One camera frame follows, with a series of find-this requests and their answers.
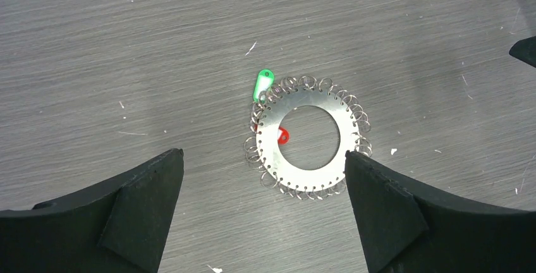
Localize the green key tag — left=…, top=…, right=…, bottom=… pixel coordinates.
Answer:
left=253, top=69, right=274, bottom=102

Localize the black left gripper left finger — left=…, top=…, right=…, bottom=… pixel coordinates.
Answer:
left=1, top=149, right=184, bottom=272

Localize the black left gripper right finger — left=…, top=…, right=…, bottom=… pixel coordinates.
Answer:
left=344, top=152, right=535, bottom=272

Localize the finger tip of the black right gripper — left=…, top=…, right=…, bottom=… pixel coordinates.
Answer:
left=509, top=36, right=536, bottom=68

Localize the red key tag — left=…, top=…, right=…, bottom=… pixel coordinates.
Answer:
left=250, top=123, right=290, bottom=147

